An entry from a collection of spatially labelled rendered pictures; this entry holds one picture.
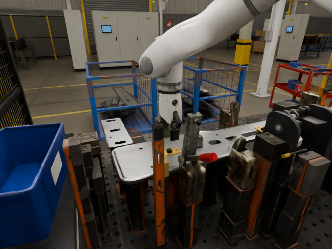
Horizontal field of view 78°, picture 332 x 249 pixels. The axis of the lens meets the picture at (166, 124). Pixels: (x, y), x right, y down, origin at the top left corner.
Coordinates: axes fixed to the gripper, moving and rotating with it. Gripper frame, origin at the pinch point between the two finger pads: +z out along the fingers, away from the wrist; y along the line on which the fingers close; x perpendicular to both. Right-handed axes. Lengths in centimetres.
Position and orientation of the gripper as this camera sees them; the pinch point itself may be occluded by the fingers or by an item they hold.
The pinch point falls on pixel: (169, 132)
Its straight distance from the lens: 73.4
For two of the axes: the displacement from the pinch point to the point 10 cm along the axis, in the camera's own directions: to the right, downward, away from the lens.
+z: 0.1, 9.1, 4.1
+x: -9.2, 1.7, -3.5
